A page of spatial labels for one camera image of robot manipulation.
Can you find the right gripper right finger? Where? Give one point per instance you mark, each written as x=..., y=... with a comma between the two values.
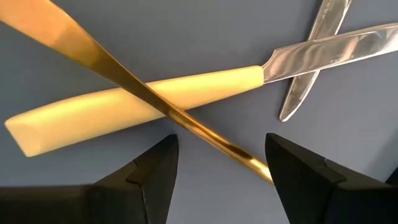
x=326, y=199

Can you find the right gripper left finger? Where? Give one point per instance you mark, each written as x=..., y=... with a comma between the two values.
x=93, y=205

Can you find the gold knife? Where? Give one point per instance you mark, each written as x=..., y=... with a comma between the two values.
x=93, y=59

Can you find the blue-grey table mat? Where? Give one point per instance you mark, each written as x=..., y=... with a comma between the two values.
x=217, y=37

